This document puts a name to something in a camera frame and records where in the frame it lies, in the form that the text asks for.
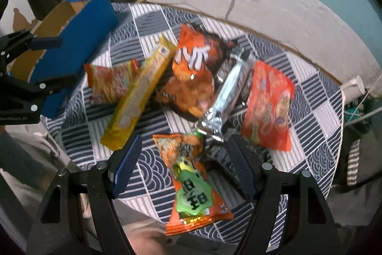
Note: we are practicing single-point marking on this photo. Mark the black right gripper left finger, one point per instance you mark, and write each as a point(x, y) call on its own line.
point(59, 228)

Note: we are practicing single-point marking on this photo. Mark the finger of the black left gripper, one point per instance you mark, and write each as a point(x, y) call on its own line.
point(44, 87)
point(15, 44)

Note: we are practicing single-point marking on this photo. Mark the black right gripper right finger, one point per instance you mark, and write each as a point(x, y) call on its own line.
point(291, 215)

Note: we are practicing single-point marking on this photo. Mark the blue cardboard box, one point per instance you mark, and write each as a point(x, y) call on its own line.
point(82, 25)

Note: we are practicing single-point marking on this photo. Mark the orange fries snack bag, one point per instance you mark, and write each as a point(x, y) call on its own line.
point(110, 84)

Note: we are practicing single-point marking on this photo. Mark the long yellow cracker pack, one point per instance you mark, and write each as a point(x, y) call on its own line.
point(132, 104)

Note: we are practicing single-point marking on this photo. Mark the orange green snack bag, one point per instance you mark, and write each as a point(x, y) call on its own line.
point(196, 203)

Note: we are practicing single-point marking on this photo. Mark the red snack bag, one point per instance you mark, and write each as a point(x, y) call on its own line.
point(266, 120)

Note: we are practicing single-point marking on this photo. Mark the silver black snack pack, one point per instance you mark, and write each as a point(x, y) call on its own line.
point(213, 120)

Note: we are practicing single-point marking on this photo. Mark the large orange snack bag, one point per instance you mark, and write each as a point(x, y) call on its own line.
point(199, 54)

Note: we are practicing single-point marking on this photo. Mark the navy white patterned tablecloth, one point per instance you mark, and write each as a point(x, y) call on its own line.
point(315, 115)

